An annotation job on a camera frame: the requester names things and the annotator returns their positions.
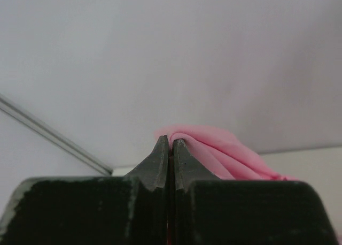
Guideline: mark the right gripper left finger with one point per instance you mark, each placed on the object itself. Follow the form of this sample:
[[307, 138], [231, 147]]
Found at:
[[152, 171]]

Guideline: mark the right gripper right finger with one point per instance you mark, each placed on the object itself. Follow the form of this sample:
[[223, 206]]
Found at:
[[188, 169]]

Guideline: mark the pink t shirt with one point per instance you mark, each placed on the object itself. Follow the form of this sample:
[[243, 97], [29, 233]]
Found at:
[[221, 153]]

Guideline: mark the left aluminium frame post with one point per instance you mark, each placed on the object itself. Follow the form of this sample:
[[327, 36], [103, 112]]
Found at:
[[41, 128]]

